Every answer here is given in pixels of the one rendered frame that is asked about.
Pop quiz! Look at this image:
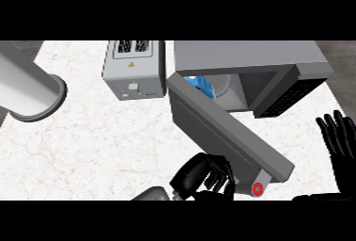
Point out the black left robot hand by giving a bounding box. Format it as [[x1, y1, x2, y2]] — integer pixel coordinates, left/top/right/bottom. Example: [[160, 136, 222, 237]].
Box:
[[168, 153, 236, 201]]

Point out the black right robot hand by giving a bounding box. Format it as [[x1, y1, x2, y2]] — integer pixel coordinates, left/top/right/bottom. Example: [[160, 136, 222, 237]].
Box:
[[291, 109, 356, 201]]

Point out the grey microwave door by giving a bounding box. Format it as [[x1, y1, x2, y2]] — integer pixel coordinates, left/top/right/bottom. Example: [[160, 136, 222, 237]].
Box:
[[166, 73, 297, 184]]

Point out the blue milk carton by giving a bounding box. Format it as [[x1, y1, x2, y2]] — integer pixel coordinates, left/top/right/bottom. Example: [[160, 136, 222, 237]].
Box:
[[183, 75, 217, 100]]

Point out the white microwave turntable plate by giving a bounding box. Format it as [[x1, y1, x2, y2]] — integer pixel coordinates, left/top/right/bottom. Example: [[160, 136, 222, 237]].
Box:
[[211, 74, 233, 97]]

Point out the grey microwave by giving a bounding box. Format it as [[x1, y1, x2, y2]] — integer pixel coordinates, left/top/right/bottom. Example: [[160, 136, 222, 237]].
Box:
[[173, 40, 337, 120]]

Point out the grey toaster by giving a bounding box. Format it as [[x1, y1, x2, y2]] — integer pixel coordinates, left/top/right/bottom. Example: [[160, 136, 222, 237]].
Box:
[[102, 40, 167, 102]]

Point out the white cylinder with grey rim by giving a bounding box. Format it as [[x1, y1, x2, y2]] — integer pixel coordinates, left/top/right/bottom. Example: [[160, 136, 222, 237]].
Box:
[[0, 40, 70, 122]]

